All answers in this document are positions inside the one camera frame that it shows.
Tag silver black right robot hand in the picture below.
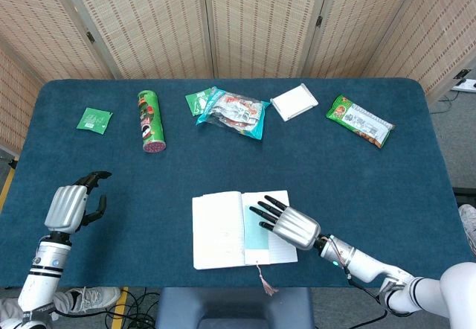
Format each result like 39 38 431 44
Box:
248 194 321 251

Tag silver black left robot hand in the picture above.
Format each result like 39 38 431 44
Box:
43 170 113 234

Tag light blue tasselled bookmark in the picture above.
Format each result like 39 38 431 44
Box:
242 193 280 296

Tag white lined notebook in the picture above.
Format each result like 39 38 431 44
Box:
191 189 299 270

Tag dark blue table surface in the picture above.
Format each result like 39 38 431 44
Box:
0 78 466 289

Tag small green sachet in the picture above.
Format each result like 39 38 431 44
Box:
76 106 113 135
184 88 212 117

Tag white sneaker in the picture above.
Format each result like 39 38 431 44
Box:
62 286 123 313
457 203 476 256

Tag green chips can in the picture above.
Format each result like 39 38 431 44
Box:
137 89 167 155

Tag green peanut snack packet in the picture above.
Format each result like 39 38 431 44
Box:
326 95 396 149

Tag white plastic box lid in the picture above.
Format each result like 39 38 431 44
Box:
269 83 319 122

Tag teal clear snack bag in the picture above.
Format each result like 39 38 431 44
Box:
196 86 271 141

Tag woven folding screen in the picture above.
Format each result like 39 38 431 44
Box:
0 0 476 155

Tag white power strip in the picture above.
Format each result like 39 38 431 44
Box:
451 78 476 92

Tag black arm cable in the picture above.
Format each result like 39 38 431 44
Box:
344 267 390 329

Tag black floor cables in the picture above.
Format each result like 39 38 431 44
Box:
55 287 161 329

